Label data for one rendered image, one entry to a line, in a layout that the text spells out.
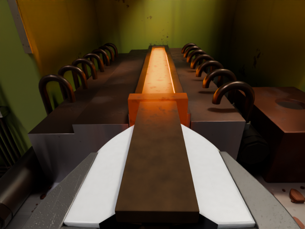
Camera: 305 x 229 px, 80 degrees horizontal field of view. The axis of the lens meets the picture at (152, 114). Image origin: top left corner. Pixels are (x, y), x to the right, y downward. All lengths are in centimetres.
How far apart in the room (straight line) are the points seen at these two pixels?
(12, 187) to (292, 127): 26
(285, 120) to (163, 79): 13
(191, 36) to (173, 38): 6
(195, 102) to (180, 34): 44
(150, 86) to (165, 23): 45
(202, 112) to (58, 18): 33
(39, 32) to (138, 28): 34
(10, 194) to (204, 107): 19
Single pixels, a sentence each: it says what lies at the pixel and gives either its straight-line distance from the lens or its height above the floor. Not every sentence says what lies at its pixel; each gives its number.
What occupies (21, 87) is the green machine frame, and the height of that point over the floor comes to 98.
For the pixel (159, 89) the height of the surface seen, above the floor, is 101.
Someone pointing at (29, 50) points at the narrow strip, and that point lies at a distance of 34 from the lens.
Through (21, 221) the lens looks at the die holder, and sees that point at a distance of 22.
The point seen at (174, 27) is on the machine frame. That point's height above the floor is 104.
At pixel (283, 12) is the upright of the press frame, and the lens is 45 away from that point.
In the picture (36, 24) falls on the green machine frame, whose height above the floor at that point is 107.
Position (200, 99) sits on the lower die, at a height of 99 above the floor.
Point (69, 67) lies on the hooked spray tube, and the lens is 27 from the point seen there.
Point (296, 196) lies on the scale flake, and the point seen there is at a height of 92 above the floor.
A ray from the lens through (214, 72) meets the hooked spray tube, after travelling 22.
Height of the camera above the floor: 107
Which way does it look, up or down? 28 degrees down
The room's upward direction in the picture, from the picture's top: 2 degrees counter-clockwise
